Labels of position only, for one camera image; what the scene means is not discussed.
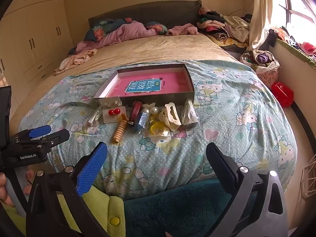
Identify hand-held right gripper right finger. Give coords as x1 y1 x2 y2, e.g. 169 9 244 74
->
206 143 289 237

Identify wristwatch with dark red strap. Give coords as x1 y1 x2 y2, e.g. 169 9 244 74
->
131 101 144 125

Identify blue packet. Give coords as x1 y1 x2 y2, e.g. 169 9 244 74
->
133 111 150 132

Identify yellow-green fleece garment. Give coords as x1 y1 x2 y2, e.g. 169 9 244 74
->
0 190 125 237

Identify yellow ring in bag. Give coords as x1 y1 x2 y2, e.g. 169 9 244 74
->
144 121 171 137

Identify cartoon cat printed blanket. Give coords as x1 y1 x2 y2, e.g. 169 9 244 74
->
18 59 297 200

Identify red ball earring card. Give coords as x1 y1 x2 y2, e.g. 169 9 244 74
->
102 106 127 124

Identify large floral pillow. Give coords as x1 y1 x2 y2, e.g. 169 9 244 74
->
84 18 126 42

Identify clothes on windowsill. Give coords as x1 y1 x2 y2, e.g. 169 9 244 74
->
274 27 316 63

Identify pink fluffy garment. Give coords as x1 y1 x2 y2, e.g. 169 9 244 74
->
166 23 199 36

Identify stud earring card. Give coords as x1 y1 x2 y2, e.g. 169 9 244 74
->
98 97 123 109

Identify pile of clothes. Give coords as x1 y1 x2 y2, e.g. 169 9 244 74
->
197 6 251 52

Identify dark upholstered headboard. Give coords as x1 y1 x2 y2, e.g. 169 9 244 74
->
88 0 201 29

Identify white hair claw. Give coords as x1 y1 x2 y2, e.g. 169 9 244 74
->
159 103 182 131

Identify beige bed sheet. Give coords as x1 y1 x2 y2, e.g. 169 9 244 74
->
10 33 247 119

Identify shallow cardboard box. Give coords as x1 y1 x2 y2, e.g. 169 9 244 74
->
93 64 195 106

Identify peach crumpled garment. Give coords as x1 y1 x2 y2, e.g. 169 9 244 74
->
54 49 98 76

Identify red box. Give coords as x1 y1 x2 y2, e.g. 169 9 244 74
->
272 81 294 108

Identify pearl hair accessory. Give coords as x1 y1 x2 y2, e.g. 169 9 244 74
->
143 104 160 115

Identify window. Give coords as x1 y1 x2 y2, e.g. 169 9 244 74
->
279 0 316 30

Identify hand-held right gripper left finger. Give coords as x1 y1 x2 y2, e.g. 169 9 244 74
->
26 142 116 237

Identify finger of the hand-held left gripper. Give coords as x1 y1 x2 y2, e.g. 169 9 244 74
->
18 129 71 151
9 125 52 145

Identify clear plastic bag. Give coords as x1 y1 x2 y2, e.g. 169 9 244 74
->
84 106 103 134

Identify teal fluffy garment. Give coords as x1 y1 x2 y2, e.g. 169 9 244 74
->
123 178 257 237

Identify pink book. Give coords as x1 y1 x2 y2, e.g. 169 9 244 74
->
107 73 194 98

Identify pink quilt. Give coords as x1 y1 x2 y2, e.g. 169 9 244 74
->
75 18 158 52

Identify person's left hand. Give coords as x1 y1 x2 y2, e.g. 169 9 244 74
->
0 170 35 206

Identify cream curtain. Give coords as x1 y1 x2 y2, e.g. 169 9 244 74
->
247 0 287 51

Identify small floral pillow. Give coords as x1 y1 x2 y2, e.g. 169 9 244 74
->
144 21 168 35

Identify light folding rack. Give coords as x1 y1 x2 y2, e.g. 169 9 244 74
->
297 153 316 200

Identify cream wardrobe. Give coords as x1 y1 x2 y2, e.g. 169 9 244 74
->
0 0 74 104

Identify clear bag with striped item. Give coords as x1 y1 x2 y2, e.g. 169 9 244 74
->
181 99 199 126

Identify orange spiral hair clip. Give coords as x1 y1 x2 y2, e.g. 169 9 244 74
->
112 114 129 144

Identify basket of clothes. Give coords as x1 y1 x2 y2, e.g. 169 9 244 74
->
241 49 280 89

